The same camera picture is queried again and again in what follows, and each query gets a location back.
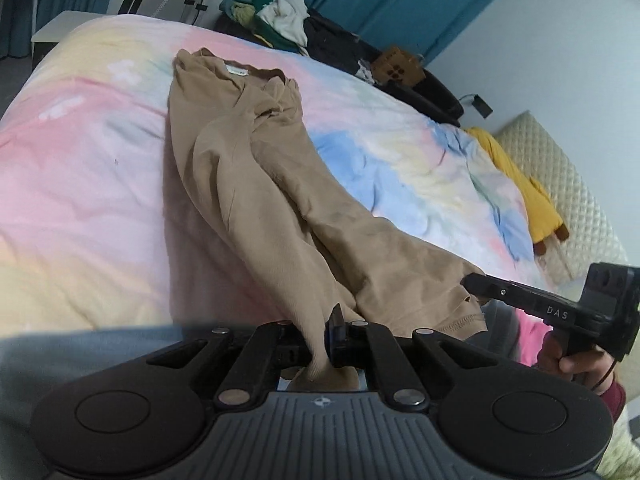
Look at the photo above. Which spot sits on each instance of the dark red sleeve forearm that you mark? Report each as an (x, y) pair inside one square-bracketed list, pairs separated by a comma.
[(614, 398)]

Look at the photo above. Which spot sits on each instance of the tan t-shirt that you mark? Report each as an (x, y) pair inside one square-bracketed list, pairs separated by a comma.
[(248, 165)]

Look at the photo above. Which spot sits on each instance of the cream quilted headboard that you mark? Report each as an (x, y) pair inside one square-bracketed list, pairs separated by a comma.
[(592, 237)]

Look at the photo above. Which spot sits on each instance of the pile of mixed clothes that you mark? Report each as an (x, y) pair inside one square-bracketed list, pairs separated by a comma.
[(288, 25)]

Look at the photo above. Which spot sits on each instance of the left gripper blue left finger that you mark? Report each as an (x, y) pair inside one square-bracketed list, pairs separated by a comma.
[(257, 370)]

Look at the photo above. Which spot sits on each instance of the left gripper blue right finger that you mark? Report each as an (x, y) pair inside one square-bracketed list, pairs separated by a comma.
[(374, 349)]

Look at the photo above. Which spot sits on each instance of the white bedside bench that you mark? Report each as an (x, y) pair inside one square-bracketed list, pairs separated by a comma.
[(47, 37)]

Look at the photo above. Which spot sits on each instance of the black wall socket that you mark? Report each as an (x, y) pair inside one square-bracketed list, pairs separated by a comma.
[(481, 106)]

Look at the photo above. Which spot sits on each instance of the black sofa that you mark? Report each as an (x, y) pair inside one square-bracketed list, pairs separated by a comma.
[(331, 44)]

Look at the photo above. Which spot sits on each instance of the pastel tie-dye bed sheet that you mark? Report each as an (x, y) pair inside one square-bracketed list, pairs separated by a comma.
[(98, 234)]

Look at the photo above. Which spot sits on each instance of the person right hand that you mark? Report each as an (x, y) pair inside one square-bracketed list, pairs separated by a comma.
[(595, 367)]

